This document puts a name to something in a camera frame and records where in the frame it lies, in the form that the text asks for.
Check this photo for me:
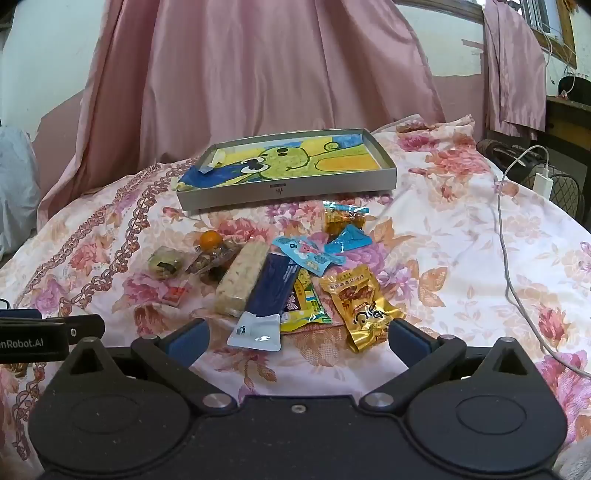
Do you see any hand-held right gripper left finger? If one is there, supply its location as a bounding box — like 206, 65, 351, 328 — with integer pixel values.
58, 318, 238, 414

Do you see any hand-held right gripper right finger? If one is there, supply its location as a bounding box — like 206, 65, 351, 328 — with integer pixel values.
359, 318, 536, 414

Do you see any gold snack packet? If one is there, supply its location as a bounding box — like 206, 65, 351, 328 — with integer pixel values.
318, 269, 406, 354

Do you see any white nougat bar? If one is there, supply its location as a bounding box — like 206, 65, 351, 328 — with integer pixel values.
215, 241, 270, 318

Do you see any round cookie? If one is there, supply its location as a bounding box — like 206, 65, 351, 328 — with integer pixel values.
148, 246, 185, 280

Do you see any clear nut snack pack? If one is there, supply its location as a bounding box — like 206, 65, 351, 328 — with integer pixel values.
185, 240, 241, 275

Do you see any dark blue stick packet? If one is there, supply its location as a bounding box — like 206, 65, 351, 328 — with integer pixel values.
226, 253, 301, 352

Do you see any yellow green snack packet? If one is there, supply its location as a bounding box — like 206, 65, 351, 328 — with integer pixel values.
279, 268, 333, 334

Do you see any small plain blue packet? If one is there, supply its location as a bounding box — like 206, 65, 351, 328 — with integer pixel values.
324, 224, 372, 256

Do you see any light blue cartoon packet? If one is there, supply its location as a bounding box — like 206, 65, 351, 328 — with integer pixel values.
271, 233, 347, 278

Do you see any orange pickle snack packet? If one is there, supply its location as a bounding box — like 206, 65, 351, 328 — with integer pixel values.
323, 200, 370, 241

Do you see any grey shallow box tray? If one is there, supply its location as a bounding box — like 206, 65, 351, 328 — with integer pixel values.
177, 128, 398, 216

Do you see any small white sachet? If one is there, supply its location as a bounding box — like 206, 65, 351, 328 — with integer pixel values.
159, 281, 192, 308

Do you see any floral blanket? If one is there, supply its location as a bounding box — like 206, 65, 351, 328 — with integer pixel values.
0, 115, 591, 480

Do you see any white plastic bag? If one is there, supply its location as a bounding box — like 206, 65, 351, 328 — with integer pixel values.
0, 127, 41, 259

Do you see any dark quilted bag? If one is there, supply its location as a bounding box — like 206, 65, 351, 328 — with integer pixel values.
475, 138, 585, 217

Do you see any wooden desk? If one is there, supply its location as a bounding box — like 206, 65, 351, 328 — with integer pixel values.
545, 95, 591, 139

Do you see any large pink curtain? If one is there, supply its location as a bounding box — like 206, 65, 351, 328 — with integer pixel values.
37, 0, 446, 217

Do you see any narrow pink curtain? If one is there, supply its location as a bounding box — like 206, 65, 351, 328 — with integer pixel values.
482, 0, 548, 139

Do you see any white charger cable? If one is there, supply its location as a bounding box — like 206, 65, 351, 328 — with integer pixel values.
496, 145, 591, 372

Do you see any wooden window frame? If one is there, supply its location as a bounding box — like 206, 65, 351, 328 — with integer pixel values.
397, 0, 578, 70

